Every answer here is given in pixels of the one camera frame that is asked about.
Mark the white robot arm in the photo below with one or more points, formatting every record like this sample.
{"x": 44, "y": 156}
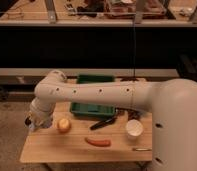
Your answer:
{"x": 172, "y": 103}

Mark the white paper cup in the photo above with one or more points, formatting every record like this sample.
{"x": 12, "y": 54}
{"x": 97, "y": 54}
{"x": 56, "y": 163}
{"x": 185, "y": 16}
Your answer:
{"x": 134, "y": 129}

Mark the metal cup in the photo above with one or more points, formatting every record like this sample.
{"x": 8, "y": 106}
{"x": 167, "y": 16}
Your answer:
{"x": 28, "y": 123}

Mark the green plastic tray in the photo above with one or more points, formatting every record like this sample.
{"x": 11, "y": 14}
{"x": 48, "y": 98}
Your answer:
{"x": 91, "y": 110}

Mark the yellow round fruit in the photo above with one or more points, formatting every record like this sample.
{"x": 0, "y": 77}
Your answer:
{"x": 64, "y": 125}

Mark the orange carrot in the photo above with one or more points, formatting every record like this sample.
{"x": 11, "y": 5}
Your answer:
{"x": 98, "y": 143}

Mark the metal fork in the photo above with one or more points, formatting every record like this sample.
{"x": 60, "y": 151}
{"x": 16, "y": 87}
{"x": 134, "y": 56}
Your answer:
{"x": 141, "y": 149}

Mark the black handled utensil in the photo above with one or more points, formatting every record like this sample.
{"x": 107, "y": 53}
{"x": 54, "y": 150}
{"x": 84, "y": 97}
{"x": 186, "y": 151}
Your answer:
{"x": 103, "y": 123}

